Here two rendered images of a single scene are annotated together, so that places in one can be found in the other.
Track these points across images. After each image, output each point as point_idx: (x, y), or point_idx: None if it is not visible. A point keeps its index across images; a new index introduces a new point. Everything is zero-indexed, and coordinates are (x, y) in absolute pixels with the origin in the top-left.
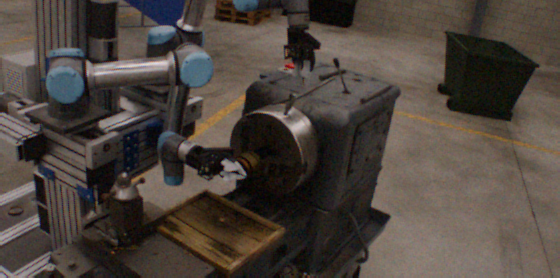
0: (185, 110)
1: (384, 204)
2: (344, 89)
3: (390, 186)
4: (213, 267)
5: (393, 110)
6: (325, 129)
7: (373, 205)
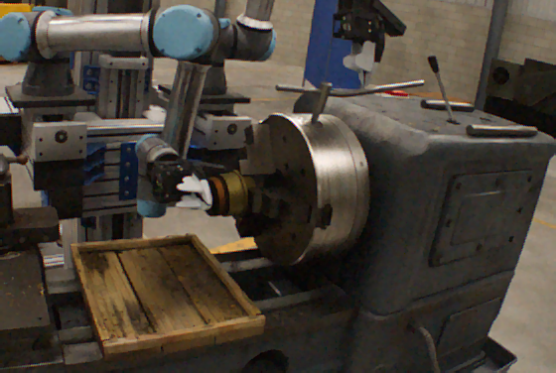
0: (191, 112)
1: (537, 348)
2: (449, 115)
3: (553, 326)
4: (96, 335)
5: (543, 180)
6: (385, 162)
7: (521, 346)
